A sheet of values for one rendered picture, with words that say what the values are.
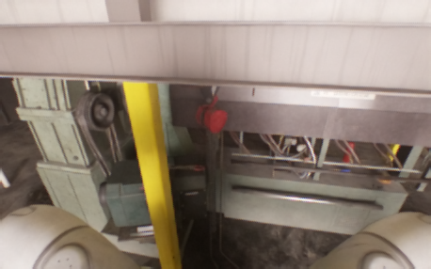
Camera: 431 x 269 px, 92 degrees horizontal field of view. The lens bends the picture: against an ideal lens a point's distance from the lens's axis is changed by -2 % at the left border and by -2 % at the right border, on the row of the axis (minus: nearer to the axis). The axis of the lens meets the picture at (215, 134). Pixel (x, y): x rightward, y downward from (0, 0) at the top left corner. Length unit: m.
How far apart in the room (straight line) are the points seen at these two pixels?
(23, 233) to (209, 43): 0.69
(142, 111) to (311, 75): 0.64
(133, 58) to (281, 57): 0.54
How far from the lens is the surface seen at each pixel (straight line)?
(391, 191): 2.43
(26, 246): 0.53
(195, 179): 1.68
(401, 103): 2.06
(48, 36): 1.13
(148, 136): 0.95
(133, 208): 1.81
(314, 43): 0.80
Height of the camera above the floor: 1.89
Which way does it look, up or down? 28 degrees down
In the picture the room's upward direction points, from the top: straight up
